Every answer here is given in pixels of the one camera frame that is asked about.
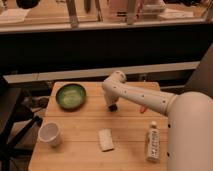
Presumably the black eraser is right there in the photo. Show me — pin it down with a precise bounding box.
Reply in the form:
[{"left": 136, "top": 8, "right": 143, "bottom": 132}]
[{"left": 108, "top": 104, "right": 118, "bottom": 112}]

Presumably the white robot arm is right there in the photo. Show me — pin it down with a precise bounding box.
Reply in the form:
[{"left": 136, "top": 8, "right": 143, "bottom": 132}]
[{"left": 102, "top": 71, "right": 213, "bottom": 171}]

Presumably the orange carrot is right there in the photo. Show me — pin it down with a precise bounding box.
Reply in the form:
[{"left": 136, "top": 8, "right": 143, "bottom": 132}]
[{"left": 140, "top": 106, "right": 147, "bottom": 114}]

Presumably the green bowl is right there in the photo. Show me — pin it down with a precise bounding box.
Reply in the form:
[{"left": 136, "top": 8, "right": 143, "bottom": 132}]
[{"left": 55, "top": 83, "right": 87, "bottom": 110}]

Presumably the white tube bottle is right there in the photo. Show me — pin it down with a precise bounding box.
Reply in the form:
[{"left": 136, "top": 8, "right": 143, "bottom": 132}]
[{"left": 147, "top": 121, "right": 160, "bottom": 162}]

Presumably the white paper cup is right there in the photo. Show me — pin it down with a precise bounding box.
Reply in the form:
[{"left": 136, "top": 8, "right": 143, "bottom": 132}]
[{"left": 38, "top": 122, "right": 61, "bottom": 147}]

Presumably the black chair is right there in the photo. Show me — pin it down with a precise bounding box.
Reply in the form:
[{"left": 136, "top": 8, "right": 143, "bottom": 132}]
[{"left": 0, "top": 75, "right": 42, "bottom": 171}]

